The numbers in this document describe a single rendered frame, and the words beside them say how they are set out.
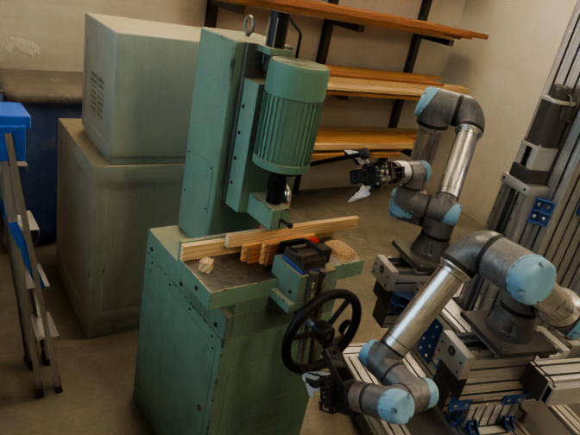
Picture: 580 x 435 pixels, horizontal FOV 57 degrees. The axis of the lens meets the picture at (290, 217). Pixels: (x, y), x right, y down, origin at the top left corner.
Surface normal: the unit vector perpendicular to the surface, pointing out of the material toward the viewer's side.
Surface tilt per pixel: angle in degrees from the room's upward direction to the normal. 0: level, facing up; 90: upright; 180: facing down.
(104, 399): 0
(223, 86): 90
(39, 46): 90
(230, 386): 90
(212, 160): 90
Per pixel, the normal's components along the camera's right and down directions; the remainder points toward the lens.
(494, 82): -0.82, 0.08
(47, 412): 0.19, -0.89
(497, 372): 0.30, 0.44
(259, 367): 0.58, 0.43
